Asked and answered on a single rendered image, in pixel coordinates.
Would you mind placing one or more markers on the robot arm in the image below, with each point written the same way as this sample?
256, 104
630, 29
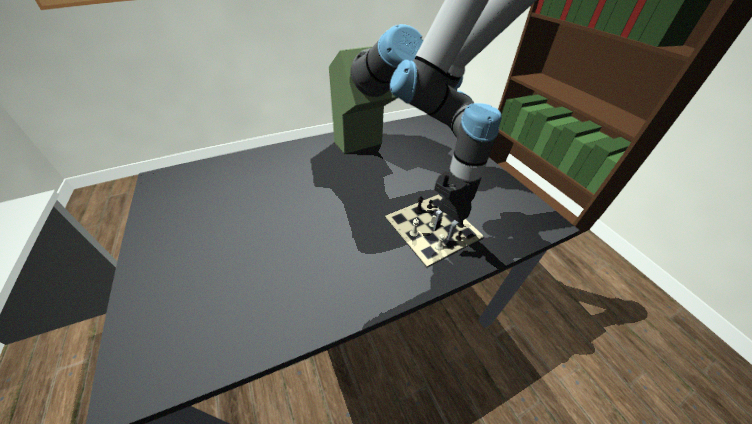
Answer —
424, 64

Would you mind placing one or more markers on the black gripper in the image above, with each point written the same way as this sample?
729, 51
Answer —
461, 193

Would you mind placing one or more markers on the cream and black chessboard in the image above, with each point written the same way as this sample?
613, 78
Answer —
424, 243

